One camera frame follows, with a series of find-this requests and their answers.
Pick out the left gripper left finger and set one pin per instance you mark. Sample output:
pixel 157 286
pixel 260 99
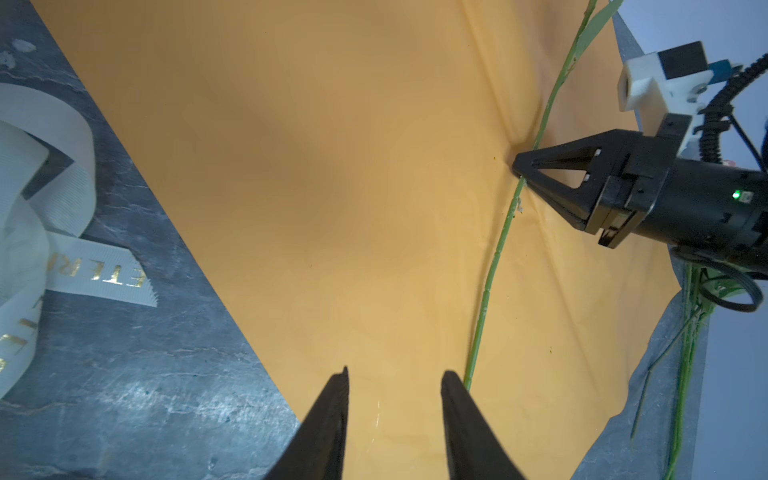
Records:
pixel 317 449

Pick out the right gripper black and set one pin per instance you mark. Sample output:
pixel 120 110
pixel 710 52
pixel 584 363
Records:
pixel 707 210

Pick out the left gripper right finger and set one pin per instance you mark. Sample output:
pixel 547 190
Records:
pixel 472 449

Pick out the dark pink fake rose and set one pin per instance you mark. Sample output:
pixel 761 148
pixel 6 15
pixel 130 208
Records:
pixel 696 312

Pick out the cream fake rose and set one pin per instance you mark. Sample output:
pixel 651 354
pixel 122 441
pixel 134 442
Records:
pixel 590 27

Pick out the orange wrapping paper sheet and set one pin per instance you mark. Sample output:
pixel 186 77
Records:
pixel 338 169

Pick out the light pink fake rose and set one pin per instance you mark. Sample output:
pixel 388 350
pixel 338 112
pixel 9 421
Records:
pixel 654 366

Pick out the white ribbon gold lettering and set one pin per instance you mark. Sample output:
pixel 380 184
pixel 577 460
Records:
pixel 48 198

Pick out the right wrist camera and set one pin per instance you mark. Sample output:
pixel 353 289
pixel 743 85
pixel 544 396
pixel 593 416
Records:
pixel 669 82

